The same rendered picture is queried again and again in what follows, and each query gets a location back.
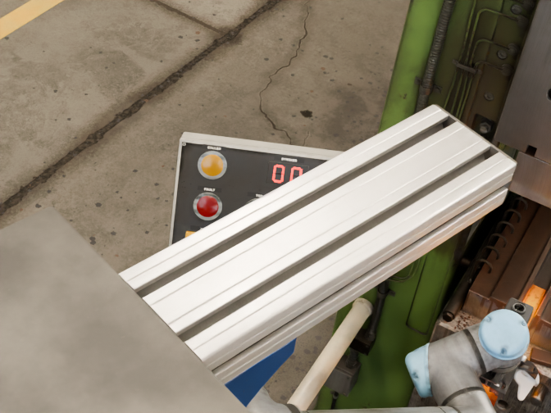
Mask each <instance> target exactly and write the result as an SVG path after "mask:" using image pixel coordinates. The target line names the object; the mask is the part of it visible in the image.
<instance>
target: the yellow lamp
mask: <svg viewBox="0 0 551 413"><path fill-rule="evenodd" d="M201 167H202V170H203V172H204V173H205V174H206V175H209V176H216V175H219V174H220V173H221V172H222V170H223V161H222V159H221V158H220V157H219V156H217V155H213V154H211V155H207V156H205V157H204V158H203V160H202V163H201Z"/></svg>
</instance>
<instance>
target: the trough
mask: <svg viewBox="0 0 551 413"><path fill-rule="evenodd" d="M533 284H534V285H535V286H537V287H540V288H542V289H544V290H546V291H545V293H544V296H543V298H542V300H541V302H540V304H539V306H538V308H537V310H536V312H535V314H534V316H533V318H534V317H535V315H536V313H537V311H538V310H539V308H540V305H541V303H542V301H543V300H544V297H545V295H546V293H547V292H548V290H549V287H550V285H551V248H550V250H549V252H548V254H547V256H546V257H545V259H544V262H543V264H542V266H541V267H540V270H539V272H538V274H537V275H536V277H535V279H534V281H533V283H532V285H533ZM532 285H531V287H532ZM531 287H530V289H529V291H530V290H531ZM529 291H528V292H529ZM527 294H528V293H527ZM526 296H527V295H526ZM525 299H526V297H525ZM525 299H524V300H523V302H524V301H525Z"/></svg>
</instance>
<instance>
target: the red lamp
mask: <svg viewBox="0 0 551 413"><path fill-rule="evenodd" d="M218 209H219V205H218V202H217V200H216V199H215V198H214V197H211V196H204V197H201V198H200V199H199V200H198V202H197V210H198V213H199V214H200V215H201V216H204V217H212V216H214V215H215V214H216V213H217V212H218Z"/></svg>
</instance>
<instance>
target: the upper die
mask: <svg viewBox="0 0 551 413"><path fill-rule="evenodd" d="M536 150H537V148H536V147H532V146H530V145H529V147H528V148H527V149H526V152H521V151H519V152H518V154H517V158H516V162H517V169H516V172H515V175H514V176H513V179H512V183H511V185H510V188H509V191H512V192H514V193H517V194H519V195H521V196H523V197H526V198H528V199H530V200H532V201H534V202H538V203H539V204H542V205H544V206H546V207H549V208H551V164H550V163H548V162H546V161H543V160H540V159H539V158H536V157H535V152H536Z"/></svg>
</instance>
